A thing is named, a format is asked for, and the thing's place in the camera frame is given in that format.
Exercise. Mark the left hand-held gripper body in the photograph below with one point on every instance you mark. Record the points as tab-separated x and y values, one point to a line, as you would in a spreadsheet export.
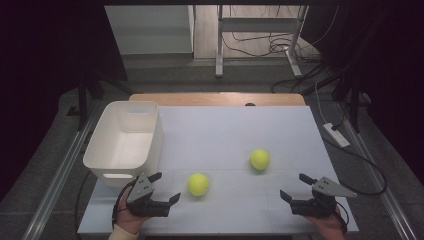
143	201

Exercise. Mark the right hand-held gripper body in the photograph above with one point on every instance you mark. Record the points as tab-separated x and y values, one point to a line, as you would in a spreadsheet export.
320	205

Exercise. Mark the yellow tennis ball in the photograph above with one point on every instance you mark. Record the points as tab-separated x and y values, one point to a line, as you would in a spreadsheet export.
198	184
260	159

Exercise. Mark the white plastic storage bin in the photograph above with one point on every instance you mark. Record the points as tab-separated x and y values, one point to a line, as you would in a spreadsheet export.
124	151

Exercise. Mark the person's left hand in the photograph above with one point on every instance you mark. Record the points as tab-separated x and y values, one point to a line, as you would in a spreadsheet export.
126	220

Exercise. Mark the person's right hand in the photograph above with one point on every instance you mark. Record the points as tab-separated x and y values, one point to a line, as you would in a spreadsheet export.
331	228

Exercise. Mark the white power strip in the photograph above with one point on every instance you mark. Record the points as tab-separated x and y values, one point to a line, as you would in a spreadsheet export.
336	136

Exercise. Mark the black metal stand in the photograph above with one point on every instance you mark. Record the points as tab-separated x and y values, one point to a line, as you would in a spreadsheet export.
353	96
83	100

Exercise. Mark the wooden table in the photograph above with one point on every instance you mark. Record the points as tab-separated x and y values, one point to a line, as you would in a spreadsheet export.
216	99

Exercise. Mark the white cabinet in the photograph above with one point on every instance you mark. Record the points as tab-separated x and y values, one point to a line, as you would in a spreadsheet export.
150	30

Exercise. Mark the aluminium floor rail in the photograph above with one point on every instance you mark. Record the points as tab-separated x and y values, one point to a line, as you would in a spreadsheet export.
386	196
56	186

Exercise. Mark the white metal desk frame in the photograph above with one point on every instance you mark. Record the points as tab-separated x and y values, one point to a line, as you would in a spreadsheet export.
256	25

